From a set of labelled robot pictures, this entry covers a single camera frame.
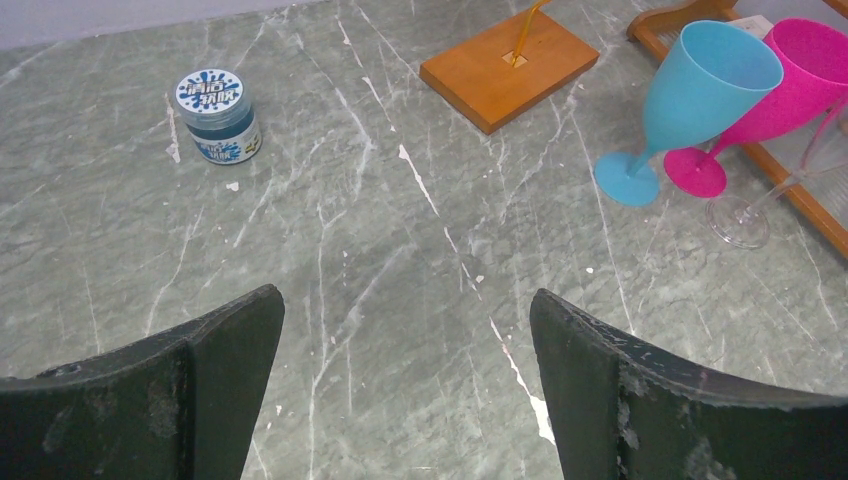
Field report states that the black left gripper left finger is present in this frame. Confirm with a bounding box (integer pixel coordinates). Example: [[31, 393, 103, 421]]
[[1, 284, 285, 479]]

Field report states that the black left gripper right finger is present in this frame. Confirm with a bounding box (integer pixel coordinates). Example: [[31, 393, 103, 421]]
[[529, 289, 847, 479]]

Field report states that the clear wine glass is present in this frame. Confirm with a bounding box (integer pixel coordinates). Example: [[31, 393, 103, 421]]
[[706, 98, 847, 250]]

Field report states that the light blue wine glass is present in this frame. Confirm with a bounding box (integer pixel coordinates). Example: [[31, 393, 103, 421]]
[[593, 20, 784, 207]]

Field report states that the pink wine glass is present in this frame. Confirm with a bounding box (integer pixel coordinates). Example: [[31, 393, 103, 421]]
[[664, 18, 847, 198]]

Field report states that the wooden rack base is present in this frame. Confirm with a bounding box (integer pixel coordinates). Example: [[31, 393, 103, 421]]
[[419, 8, 599, 135]]

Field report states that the blue cleaning gel jar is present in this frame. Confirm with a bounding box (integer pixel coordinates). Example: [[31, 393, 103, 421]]
[[173, 68, 263, 165]]

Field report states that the wooden tiered shelf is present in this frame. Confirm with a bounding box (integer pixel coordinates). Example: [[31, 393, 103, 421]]
[[664, 18, 847, 254]]

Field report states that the small white box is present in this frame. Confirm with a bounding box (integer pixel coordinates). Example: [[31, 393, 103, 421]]
[[728, 15, 774, 39]]

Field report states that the gold wire glass rack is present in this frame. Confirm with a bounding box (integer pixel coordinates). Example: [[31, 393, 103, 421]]
[[510, 0, 551, 67]]

